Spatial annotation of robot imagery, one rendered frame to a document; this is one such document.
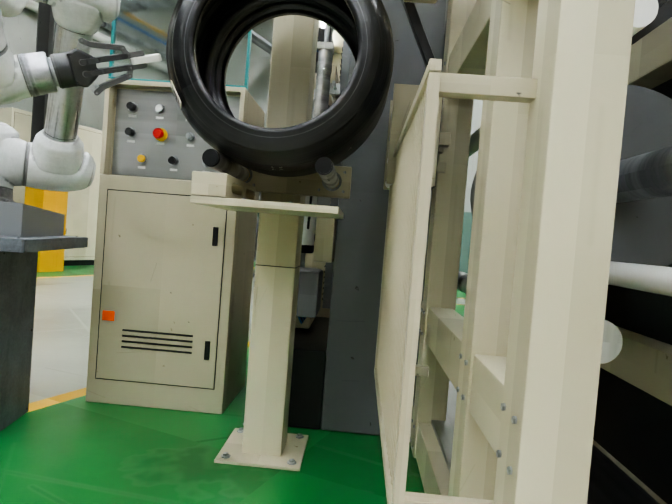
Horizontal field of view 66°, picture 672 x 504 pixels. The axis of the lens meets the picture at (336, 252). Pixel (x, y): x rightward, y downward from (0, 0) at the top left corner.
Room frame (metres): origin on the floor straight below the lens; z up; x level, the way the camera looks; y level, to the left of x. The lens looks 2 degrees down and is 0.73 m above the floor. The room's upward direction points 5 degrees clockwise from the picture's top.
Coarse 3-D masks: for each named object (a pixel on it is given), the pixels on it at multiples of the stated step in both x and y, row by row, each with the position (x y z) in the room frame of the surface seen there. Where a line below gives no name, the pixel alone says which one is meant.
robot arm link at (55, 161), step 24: (48, 0) 1.49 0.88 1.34; (72, 0) 1.50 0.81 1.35; (96, 0) 1.52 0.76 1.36; (72, 24) 1.54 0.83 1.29; (96, 24) 1.57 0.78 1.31; (72, 48) 1.59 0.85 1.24; (48, 96) 1.68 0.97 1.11; (72, 96) 1.67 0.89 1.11; (48, 120) 1.71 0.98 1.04; (72, 120) 1.72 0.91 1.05; (48, 144) 1.72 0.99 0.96; (72, 144) 1.76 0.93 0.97; (24, 168) 1.73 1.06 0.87; (48, 168) 1.75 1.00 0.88; (72, 168) 1.79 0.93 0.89
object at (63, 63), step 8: (56, 56) 1.14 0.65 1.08; (64, 56) 1.15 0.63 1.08; (72, 56) 1.17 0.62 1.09; (80, 56) 1.17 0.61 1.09; (88, 56) 1.18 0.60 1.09; (56, 64) 1.14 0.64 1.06; (64, 64) 1.14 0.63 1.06; (72, 64) 1.17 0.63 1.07; (80, 64) 1.18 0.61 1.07; (56, 72) 1.14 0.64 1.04; (64, 72) 1.15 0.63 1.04; (72, 72) 1.15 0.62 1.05; (80, 72) 1.18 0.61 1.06; (64, 80) 1.15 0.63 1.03; (72, 80) 1.16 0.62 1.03; (80, 80) 1.19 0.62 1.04; (88, 80) 1.20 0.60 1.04
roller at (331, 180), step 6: (318, 162) 1.26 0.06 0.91; (324, 162) 1.26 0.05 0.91; (330, 162) 1.25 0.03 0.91; (318, 168) 1.26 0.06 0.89; (324, 168) 1.26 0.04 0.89; (330, 168) 1.25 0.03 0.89; (324, 174) 1.26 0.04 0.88; (330, 174) 1.28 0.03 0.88; (336, 174) 1.43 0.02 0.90; (324, 180) 1.39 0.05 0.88; (330, 180) 1.39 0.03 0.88; (336, 180) 1.48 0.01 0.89; (330, 186) 1.54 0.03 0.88; (336, 186) 1.60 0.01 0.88
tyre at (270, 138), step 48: (192, 0) 1.26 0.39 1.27; (240, 0) 1.51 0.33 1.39; (288, 0) 1.53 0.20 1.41; (336, 0) 1.50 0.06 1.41; (192, 48) 1.26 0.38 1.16; (384, 48) 1.26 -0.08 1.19; (192, 96) 1.26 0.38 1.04; (384, 96) 1.30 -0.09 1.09; (240, 144) 1.26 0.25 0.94; (288, 144) 1.25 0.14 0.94; (336, 144) 1.28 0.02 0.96
